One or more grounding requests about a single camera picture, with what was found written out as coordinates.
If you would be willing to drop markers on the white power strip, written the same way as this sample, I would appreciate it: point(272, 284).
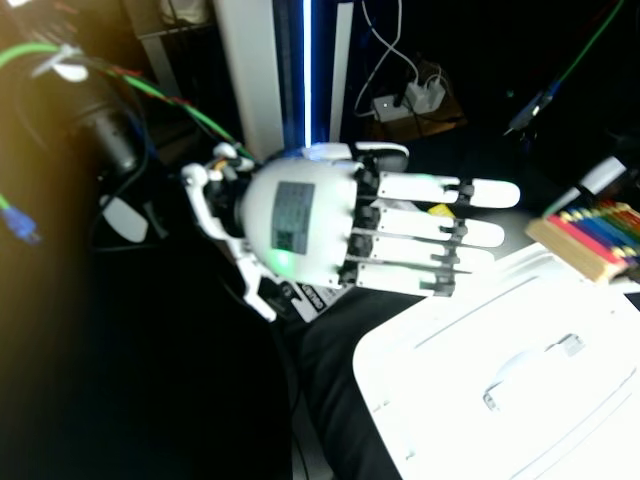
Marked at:
point(390, 107)

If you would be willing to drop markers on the white plastic storage box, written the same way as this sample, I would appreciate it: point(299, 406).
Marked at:
point(500, 425)

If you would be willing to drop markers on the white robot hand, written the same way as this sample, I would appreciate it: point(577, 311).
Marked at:
point(602, 175)
point(295, 215)

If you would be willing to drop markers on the white pillar with blue light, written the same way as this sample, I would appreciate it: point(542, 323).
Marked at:
point(255, 60)

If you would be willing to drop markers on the rainbow wooden xylophone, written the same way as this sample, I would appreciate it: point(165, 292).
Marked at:
point(590, 235)

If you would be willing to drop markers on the yellow cube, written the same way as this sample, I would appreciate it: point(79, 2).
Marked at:
point(441, 210)

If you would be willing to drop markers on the brown board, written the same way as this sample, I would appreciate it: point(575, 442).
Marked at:
point(440, 122)

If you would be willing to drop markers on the white charger plug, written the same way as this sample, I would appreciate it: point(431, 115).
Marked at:
point(425, 95)

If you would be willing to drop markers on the black table cloth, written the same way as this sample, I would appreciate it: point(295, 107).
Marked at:
point(340, 375)

